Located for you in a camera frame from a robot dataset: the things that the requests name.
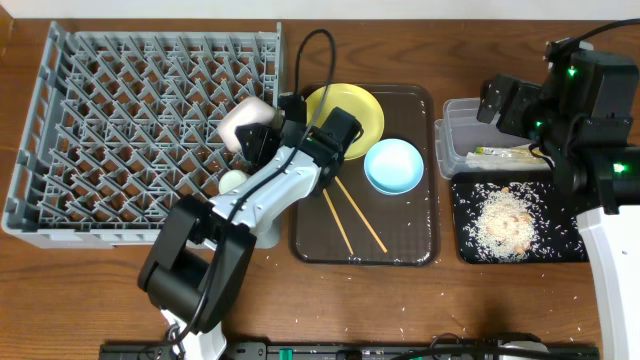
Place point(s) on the light blue bowl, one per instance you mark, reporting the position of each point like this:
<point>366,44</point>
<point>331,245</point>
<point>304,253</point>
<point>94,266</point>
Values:
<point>393,166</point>

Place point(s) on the left wooden chopstick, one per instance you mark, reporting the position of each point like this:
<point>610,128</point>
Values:
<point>338,222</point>

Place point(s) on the black waste tray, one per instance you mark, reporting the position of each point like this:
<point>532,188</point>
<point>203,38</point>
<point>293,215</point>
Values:
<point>520,220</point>

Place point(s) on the wooden chopstick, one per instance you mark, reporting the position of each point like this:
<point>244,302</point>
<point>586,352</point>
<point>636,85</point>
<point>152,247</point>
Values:
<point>338,222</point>
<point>361,215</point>

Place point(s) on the rice and food scraps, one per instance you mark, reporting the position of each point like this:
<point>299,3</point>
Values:
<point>505,225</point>

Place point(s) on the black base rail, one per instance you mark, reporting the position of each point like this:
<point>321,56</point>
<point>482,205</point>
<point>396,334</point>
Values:
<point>261,351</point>

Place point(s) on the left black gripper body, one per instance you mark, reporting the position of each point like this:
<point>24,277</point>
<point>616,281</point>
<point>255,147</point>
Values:
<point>257,141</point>

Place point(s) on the grey plastic dish rack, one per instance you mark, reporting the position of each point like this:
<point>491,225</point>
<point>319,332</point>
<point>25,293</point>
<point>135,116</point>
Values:
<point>121,125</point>

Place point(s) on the green snack wrapper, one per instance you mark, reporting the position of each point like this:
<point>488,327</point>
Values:
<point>518,151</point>

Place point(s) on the white pink-rimmed bowl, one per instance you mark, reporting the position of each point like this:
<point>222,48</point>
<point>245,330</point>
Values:
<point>252,110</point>

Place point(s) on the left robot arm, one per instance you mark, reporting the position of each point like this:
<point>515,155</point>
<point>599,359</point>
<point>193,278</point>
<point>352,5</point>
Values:
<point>197,265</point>

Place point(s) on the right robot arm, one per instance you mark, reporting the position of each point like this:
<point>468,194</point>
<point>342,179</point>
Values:
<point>580,118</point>

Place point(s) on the clear plastic bin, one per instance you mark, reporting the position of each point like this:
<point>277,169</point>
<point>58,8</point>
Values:
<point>459,132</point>

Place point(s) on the right wooden chopstick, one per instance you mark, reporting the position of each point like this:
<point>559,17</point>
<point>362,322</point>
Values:
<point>361,215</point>

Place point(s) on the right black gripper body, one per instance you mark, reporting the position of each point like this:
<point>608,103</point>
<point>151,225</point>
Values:
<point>525,114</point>

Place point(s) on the yellow plate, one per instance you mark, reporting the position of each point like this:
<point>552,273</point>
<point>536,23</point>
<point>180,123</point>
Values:
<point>356,101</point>

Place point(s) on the small white cup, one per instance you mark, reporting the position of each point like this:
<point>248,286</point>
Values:
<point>230,180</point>

